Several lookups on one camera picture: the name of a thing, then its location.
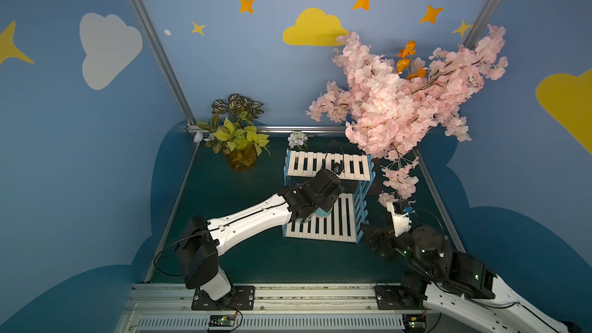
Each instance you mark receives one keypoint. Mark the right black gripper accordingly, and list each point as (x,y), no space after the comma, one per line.
(378,239)

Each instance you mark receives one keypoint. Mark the small white flower pot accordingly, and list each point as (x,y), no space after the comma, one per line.
(298,141)

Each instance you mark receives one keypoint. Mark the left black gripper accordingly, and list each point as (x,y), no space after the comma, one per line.
(327,186)

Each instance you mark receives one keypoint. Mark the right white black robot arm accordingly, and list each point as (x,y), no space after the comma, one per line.
(455,284)

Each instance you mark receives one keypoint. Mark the pink cherry blossom tree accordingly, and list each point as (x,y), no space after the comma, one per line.
(386,115)

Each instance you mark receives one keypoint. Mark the circuit board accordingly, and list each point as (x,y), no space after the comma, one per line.
(221,321)
(414,323)

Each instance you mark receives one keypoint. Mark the aluminium front rail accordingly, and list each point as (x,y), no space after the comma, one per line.
(349,307)

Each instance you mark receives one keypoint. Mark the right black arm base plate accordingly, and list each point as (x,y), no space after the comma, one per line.
(397,297)

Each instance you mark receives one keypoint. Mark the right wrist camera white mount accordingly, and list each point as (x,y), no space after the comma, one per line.
(400,210)

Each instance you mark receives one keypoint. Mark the green leafy potted plant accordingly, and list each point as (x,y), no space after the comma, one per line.
(231,131)

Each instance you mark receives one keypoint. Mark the left circuit board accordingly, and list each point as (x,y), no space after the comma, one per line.
(221,321)

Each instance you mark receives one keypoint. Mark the orange artificial flowers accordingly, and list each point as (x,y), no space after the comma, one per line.
(414,67)

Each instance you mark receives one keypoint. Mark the right circuit board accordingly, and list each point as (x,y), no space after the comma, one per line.
(414,323)

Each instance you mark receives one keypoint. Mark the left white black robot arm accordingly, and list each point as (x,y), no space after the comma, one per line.
(204,241)

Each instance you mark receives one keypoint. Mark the blue white slatted shelf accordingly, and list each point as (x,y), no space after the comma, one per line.
(349,211)

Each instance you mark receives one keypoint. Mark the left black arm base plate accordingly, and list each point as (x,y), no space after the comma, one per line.
(239,298)

